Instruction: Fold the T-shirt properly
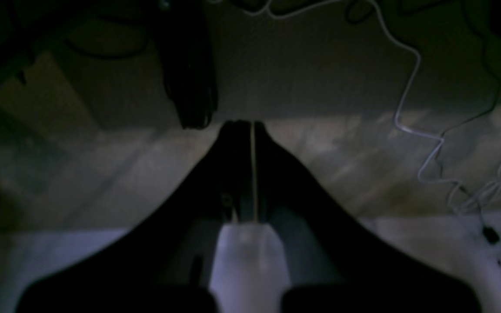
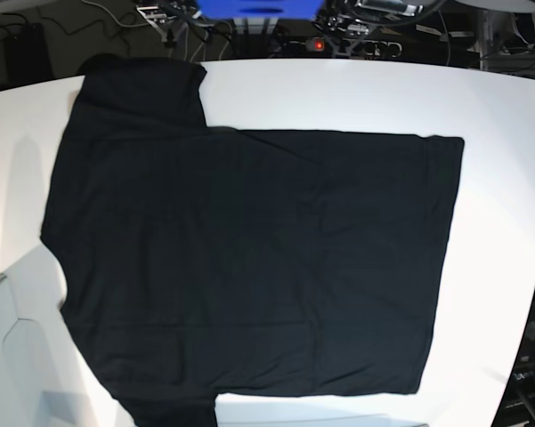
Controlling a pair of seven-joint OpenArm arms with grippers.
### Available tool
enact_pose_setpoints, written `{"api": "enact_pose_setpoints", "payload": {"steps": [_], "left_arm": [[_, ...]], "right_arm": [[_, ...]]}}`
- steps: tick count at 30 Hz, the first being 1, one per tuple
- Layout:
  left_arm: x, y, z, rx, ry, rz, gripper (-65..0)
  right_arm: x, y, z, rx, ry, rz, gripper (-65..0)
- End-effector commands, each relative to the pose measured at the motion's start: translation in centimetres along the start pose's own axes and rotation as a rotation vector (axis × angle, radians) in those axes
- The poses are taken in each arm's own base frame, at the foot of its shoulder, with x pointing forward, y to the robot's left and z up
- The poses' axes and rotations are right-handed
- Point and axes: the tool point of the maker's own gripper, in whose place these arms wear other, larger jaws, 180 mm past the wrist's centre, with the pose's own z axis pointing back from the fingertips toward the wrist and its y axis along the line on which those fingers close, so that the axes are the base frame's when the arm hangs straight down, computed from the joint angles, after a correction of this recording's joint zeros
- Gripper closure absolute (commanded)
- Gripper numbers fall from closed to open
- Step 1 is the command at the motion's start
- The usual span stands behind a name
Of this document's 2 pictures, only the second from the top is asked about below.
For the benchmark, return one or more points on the blue plastic box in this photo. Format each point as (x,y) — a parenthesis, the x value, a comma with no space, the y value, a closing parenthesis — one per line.
(283,9)

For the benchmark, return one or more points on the black power strip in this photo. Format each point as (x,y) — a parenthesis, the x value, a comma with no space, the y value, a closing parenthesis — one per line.
(319,47)

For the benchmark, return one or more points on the black T-shirt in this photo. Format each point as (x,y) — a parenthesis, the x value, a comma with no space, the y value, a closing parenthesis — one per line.
(208,260)

